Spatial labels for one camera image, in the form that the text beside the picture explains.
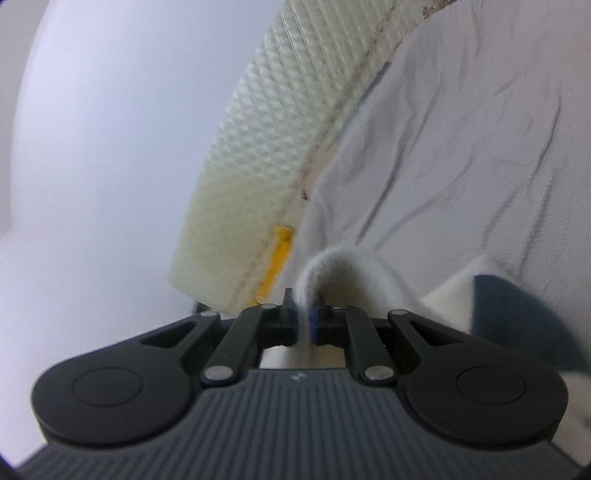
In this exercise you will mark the grey bed duvet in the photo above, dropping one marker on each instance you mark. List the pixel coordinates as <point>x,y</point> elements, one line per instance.
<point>475,142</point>

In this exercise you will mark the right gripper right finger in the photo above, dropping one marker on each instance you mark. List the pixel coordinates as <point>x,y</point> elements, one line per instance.
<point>351,329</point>

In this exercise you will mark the cream quilted headboard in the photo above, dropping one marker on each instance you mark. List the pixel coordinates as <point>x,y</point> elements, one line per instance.
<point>315,69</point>

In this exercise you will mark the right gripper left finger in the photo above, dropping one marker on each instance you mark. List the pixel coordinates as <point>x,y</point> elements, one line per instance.
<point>256,329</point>

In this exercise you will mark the white blue striped fleece sweater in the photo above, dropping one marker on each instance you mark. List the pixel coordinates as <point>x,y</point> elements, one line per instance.
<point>481,299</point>

